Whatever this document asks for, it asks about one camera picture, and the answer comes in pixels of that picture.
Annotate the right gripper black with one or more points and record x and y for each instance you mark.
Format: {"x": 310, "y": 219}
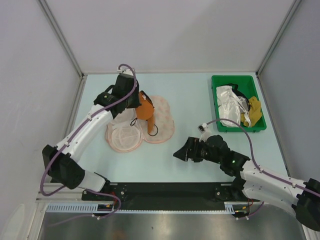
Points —
{"x": 193, "y": 143}

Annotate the white satin bra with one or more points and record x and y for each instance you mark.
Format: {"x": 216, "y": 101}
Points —
{"x": 229, "y": 106}

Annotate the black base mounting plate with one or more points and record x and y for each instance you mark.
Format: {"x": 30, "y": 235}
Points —
{"x": 175, "y": 195}

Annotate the aluminium front frame rail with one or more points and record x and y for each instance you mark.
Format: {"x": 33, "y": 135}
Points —
{"x": 64, "y": 195}

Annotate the green plastic bin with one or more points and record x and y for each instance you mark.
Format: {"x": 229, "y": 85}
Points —
{"x": 246, "y": 86}

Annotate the aluminium frame post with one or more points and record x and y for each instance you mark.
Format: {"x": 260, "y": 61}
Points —
{"x": 279, "y": 34}
{"x": 46, "y": 10}

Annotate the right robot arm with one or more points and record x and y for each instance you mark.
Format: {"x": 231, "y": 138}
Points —
{"x": 297, "y": 197}

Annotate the mustard yellow garment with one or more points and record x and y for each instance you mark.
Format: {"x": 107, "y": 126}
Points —
{"x": 251, "y": 117}

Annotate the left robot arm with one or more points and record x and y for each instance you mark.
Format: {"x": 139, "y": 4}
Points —
{"x": 61, "y": 160}

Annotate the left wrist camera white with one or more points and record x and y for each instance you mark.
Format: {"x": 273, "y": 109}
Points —
{"x": 126, "y": 72}

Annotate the left aluminium frame post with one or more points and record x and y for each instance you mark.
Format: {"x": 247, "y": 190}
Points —
{"x": 46, "y": 10}

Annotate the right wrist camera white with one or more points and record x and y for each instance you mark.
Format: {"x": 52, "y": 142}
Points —
{"x": 205, "y": 132}

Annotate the right aluminium frame post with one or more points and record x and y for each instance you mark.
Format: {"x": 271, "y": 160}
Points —
{"x": 279, "y": 34}

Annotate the grey black bra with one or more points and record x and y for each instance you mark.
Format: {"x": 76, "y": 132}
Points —
{"x": 240, "y": 95}

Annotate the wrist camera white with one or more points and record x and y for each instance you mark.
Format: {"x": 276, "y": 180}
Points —
{"x": 126, "y": 72}
{"x": 205, "y": 132}

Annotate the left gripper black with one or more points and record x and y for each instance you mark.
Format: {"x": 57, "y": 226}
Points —
{"x": 136, "y": 103}

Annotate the pink floral mesh laundry bag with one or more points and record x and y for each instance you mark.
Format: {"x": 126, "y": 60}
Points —
{"x": 151, "y": 122}

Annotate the white slotted cable duct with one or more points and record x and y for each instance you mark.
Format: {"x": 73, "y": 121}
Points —
{"x": 104, "y": 209}

